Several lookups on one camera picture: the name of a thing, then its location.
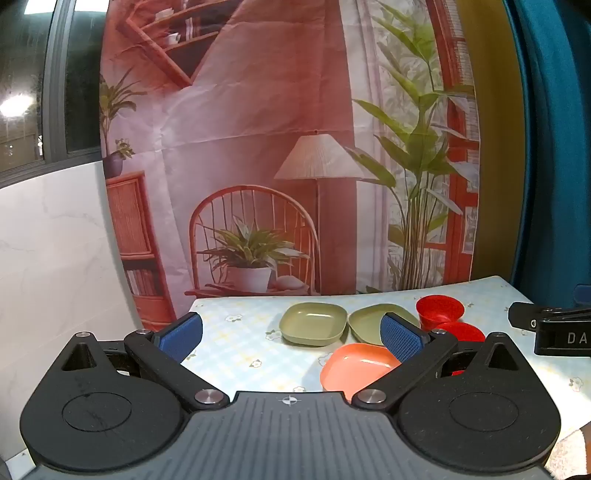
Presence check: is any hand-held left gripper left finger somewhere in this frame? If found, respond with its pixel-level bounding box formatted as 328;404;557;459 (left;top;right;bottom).
53;312;230;413

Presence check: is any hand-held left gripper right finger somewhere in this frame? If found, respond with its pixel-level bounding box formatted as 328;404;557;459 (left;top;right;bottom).
351;312;536;411

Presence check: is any green square plate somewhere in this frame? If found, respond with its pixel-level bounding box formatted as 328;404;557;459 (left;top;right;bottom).
278;302;349;346
348;303;421;347

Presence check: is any orange square plate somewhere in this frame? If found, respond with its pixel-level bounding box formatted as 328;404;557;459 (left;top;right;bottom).
320;343;402;392

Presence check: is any floral checked tablecloth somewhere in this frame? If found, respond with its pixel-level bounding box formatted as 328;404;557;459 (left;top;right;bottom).
178;276;591;480

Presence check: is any teal curtain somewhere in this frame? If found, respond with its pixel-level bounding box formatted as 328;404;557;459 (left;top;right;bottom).
502;0;591;303

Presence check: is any dark glass window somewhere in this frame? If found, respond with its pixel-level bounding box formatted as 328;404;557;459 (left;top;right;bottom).
0;0;110;188

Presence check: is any printed room scene wall cloth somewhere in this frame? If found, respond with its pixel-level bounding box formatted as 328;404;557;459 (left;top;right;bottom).
98;0;482;325

